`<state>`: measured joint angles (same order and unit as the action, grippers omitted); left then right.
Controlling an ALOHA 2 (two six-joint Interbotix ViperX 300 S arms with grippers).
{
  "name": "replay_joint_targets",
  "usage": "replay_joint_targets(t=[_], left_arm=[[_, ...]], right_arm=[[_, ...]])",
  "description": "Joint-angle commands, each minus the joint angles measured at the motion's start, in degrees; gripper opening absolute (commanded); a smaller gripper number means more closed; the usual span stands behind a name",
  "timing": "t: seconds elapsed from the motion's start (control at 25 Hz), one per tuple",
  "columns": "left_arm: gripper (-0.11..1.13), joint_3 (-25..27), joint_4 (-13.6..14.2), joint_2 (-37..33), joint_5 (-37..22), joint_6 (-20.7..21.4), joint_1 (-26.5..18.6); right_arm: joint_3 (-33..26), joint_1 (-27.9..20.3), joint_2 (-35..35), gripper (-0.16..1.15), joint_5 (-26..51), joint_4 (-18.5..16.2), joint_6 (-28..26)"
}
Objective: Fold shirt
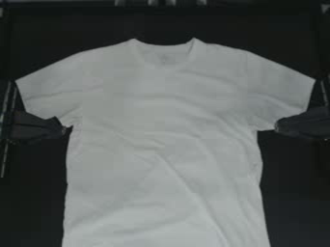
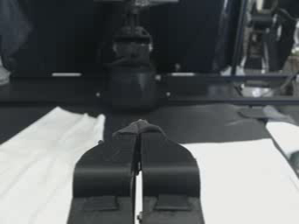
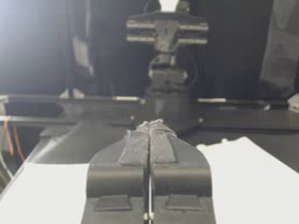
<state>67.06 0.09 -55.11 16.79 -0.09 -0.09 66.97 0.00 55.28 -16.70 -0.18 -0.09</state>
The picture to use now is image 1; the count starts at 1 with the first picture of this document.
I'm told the white t-shirt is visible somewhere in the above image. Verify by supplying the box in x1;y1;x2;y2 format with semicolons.
15;37;317;247

